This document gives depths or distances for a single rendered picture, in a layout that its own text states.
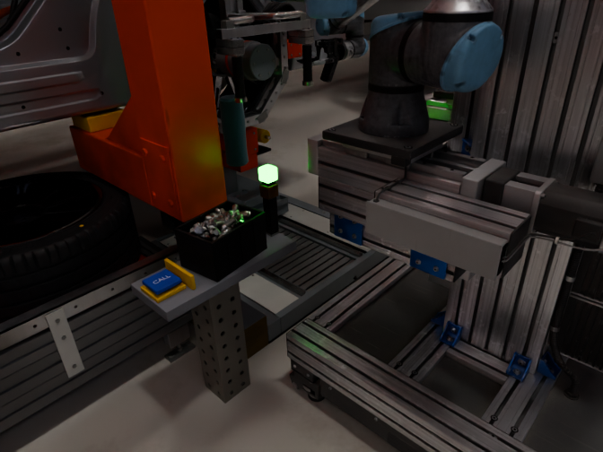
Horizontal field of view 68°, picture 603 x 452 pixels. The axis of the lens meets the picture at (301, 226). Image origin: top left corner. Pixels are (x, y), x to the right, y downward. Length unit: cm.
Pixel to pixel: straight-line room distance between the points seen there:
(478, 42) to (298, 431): 106
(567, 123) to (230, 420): 113
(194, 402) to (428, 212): 95
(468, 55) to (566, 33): 23
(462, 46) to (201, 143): 73
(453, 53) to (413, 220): 29
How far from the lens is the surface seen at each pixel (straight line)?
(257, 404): 145
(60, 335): 137
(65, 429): 157
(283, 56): 203
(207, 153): 129
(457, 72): 83
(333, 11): 69
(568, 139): 103
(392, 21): 94
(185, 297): 113
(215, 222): 117
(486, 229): 82
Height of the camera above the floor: 111
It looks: 29 degrees down
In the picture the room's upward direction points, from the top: 2 degrees counter-clockwise
